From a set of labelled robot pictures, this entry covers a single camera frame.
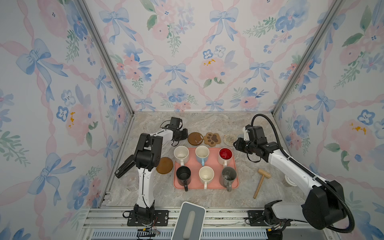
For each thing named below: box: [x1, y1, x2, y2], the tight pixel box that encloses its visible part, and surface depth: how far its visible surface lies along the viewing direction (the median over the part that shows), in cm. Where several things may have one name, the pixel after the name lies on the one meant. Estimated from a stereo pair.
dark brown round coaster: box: [187, 132, 204, 146], surface depth 105 cm
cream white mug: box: [198, 166, 215, 189], surface depth 82 cm
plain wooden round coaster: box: [156, 157, 174, 174], surface depth 94 cm
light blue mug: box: [195, 145, 210, 167], surface depth 90 cm
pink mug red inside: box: [218, 147, 234, 168], surface depth 92 cm
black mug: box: [176, 165, 192, 192], surface depth 83 cm
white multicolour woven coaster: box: [223, 133, 238, 147], surface depth 106 cm
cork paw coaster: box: [203, 132, 221, 147], surface depth 106 cm
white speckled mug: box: [173, 145, 189, 166], surface depth 90 cm
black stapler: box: [114, 154, 136, 179], surface depth 89 cm
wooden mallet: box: [253, 168, 271, 199], surface depth 88 cm
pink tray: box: [174, 147, 239, 189], surface depth 85 cm
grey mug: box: [219, 166, 237, 192], surface depth 81 cm
